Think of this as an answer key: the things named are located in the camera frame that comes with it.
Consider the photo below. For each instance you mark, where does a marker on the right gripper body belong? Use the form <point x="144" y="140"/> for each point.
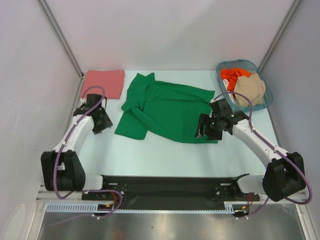
<point x="214" y="131"/>

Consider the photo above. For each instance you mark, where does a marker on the beige t shirt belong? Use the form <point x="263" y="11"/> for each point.
<point x="253" y="87"/>

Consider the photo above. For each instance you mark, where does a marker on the folded pink t shirt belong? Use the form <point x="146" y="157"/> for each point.
<point x="111" y="81"/>

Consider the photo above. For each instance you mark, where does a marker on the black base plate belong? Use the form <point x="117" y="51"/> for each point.
<point x="172" y="193"/>

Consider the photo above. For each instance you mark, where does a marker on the right corner aluminium post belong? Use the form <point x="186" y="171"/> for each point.
<point x="280" y="32"/>

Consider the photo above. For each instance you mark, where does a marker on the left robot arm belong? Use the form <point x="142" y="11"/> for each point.
<point x="62" y="168"/>

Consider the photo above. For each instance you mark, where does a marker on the corner aluminium post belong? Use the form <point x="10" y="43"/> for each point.
<point x="53" y="23"/>
<point x="280" y="32"/>

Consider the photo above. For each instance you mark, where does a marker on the left corner aluminium post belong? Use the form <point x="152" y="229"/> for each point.
<point x="53" y="23"/>

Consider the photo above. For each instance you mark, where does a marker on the white garment in basket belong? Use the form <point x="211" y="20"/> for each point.
<point x="226" y="84"/>

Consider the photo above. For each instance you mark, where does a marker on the orange t shirt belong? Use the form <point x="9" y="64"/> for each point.
<point x="232" y="76"/>

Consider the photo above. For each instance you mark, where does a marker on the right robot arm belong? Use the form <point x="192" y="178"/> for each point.
<point x="284" y="171"/>

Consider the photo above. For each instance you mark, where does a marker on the green t shirt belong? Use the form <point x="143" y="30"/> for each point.
<point x="169" y="110"/>

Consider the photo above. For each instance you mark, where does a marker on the blue plastic basket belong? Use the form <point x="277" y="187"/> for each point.
<point x="251" y="67"/>

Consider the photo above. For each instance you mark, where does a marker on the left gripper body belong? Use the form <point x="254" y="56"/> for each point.
<point x="105" y="122"/>

